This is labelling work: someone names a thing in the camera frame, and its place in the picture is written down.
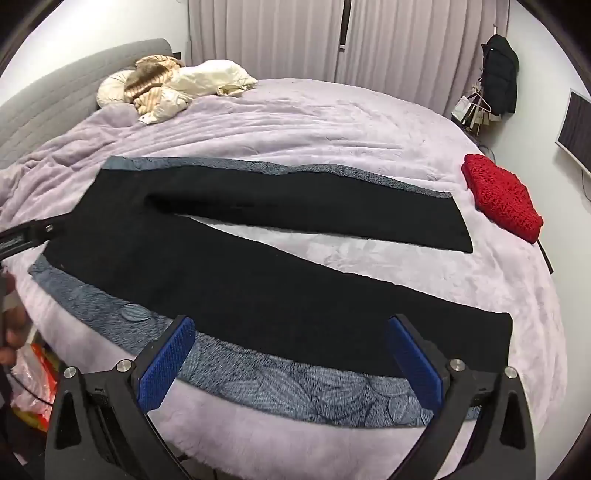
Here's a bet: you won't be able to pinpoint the grey padded headboard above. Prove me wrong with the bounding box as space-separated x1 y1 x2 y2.
0 38 178 158

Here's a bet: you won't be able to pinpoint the wall-mounted monitor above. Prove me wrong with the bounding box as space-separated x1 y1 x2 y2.
555 89 591 176

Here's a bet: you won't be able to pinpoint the clothes hanger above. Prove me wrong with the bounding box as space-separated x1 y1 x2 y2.
466 85 494 115

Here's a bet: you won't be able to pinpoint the person's left hand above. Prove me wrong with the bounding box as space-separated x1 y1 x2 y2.
0 302 29 366

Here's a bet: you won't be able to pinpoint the blue leaf-patterned pants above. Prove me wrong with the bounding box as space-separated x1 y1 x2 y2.
28 156 478 428

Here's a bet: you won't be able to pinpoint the white paper bag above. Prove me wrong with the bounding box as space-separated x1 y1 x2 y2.
451 95 476 124

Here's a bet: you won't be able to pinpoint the purple fleece blanket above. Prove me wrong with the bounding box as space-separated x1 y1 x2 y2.
0 78 571 480

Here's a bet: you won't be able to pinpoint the black bag by wall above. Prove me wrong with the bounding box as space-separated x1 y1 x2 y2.
480 34 520 115

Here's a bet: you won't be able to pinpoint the plastic bag with red packets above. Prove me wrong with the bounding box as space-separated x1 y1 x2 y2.
11 344 61 432

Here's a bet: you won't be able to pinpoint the beige striped furry garment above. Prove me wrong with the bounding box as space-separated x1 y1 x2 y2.
124 54 183 116

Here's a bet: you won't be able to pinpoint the red knit sweater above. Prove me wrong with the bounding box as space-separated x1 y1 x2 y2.
462 154 544 244

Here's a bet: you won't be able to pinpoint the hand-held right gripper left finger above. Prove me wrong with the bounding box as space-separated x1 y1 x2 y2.
45 315 197 480

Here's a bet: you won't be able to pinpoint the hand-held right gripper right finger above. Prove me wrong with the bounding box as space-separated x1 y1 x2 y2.
387 314 537 480

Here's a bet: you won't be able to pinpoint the cream round pillow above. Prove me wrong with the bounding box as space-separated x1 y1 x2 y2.
96 69 139 108

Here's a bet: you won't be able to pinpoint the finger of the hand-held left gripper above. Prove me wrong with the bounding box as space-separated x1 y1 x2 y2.
0 220 65 260

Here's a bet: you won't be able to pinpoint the pale pleated curtain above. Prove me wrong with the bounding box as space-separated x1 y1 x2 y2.
344 0 511 116
187 0 345 84

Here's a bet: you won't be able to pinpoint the cream puffy jacket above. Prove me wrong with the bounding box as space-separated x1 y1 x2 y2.
139 59 258 125

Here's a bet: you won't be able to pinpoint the black pants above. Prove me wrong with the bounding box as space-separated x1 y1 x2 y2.
41 167 514 377

